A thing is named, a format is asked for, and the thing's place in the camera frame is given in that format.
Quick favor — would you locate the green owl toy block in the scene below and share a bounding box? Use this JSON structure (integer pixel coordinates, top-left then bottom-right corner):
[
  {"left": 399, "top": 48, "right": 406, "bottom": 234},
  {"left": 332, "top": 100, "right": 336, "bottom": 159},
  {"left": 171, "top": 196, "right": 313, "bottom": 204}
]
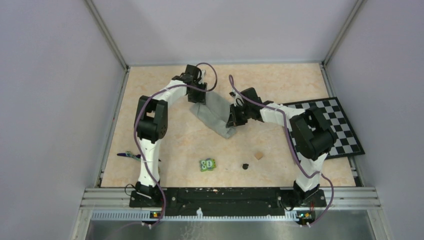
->
[{"left": 199, "top": 158, "right": 217, "bottom": 172}]

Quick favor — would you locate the grey-green cloth napkin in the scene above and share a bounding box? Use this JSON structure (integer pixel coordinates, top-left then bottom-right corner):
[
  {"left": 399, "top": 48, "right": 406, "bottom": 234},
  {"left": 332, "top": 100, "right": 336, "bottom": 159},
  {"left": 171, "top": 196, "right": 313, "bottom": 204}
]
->
[{"left": 189, "top": 91, "right": 236, "bottom": 139}]

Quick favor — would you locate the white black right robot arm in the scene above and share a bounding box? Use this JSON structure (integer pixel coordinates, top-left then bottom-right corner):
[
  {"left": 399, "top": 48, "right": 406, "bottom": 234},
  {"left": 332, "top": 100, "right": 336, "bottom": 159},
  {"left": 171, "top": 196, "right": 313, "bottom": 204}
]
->
[{"left": 226, "top": 87, "right": 337, "bottom": 206}]

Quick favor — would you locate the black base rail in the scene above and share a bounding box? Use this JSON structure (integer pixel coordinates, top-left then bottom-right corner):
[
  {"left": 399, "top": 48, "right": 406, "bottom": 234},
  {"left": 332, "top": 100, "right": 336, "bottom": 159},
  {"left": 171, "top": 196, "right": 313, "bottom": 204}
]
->
[{"left": 129, "top": 187, "right": 327, "bottom": 217}]

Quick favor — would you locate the black white checkerboard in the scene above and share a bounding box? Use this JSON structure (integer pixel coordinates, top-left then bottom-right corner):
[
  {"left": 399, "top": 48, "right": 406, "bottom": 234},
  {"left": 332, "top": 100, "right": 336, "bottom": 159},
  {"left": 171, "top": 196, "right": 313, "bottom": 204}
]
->
[{"left": 284, "top": 97, "right": 365, "bottom": 160}]

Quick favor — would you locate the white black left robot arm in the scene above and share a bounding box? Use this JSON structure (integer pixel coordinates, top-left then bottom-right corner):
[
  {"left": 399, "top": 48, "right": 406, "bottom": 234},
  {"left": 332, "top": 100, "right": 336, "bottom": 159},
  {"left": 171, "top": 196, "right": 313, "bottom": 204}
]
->
[{"left": 133, "top": 64, "right": 207, "bottom": 207}]

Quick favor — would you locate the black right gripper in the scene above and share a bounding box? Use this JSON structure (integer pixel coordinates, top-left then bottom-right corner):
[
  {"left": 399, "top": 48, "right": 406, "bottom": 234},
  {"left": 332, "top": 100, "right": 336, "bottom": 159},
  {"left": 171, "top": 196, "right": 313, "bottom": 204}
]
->
[{"left": 226, "top": 103, "right": 252, "bottom": 128}]

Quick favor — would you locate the blue pen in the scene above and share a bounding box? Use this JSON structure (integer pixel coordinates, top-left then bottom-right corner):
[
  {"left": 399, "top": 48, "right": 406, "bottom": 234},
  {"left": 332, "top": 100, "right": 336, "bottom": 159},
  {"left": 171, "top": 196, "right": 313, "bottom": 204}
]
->
[{"left": 116, "top": 151, "right": 142, "bottom": 162}]

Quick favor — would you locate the aluminium frame rail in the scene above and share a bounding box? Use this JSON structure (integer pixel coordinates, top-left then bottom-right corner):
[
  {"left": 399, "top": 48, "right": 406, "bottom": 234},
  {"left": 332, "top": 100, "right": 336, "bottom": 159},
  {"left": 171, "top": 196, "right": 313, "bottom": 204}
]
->
[{"left": 80, "top": 187, "right": 381, "bottom": 222}]

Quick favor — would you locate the small tan wooden block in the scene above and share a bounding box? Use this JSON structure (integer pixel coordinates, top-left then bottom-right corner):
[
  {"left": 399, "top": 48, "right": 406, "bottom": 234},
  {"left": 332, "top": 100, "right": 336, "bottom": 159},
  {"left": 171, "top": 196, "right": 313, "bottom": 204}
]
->
[{"left": 254, "top": 151, "right": 264, "bottom": 160}]

